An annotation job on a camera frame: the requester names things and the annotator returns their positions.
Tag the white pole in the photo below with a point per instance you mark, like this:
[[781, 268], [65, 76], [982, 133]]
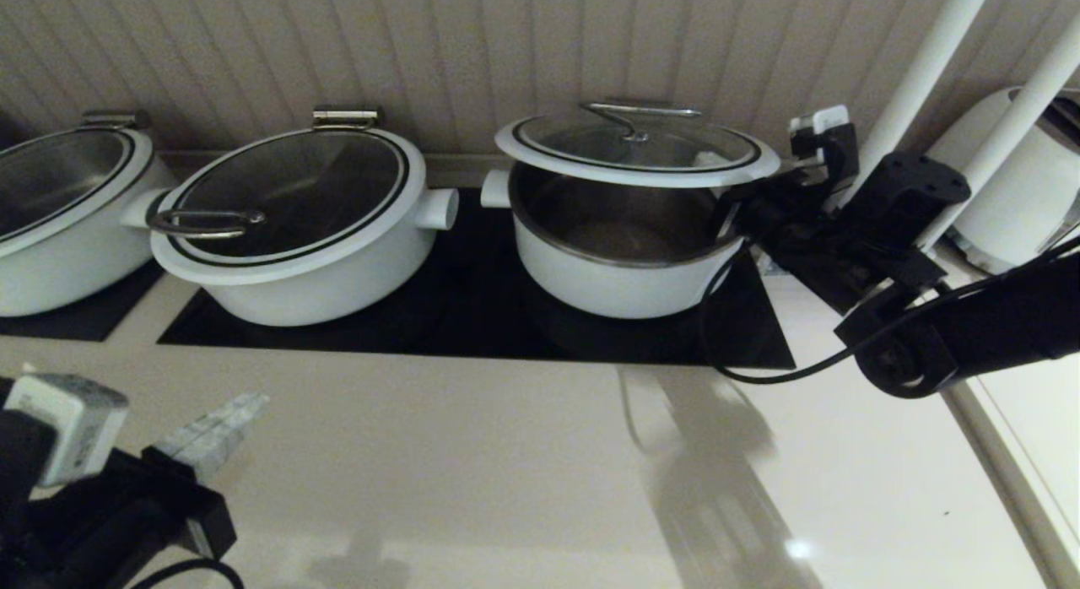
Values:
[[1017, 121], [924, 70]]

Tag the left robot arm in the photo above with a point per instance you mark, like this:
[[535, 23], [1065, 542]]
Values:
[[15, 488]]

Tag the glass lid with white rim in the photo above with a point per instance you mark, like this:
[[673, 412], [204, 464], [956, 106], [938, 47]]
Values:
[[304, 184], [51, 171], [607, 154]]

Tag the white round appliance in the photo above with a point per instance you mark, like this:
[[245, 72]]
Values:
[[1012, 197]]

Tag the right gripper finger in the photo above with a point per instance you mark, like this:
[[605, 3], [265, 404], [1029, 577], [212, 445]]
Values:
[[727, 216], [707, 159]]

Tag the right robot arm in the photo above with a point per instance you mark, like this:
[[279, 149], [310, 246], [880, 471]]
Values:
[[979, 327]]

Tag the metal lid bracket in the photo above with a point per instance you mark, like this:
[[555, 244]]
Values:
[[346, 116], [114, 118]]

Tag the white cooking pot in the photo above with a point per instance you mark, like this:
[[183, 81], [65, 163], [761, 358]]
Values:
[[67, 260], [337, 277], [607, 277]]

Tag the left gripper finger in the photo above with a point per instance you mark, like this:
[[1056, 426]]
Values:
[[213, 433]]

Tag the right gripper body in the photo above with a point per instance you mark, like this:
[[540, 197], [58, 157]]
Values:
[[789, 222]]

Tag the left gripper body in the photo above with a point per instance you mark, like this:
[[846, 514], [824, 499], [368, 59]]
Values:
[[126, 513]]

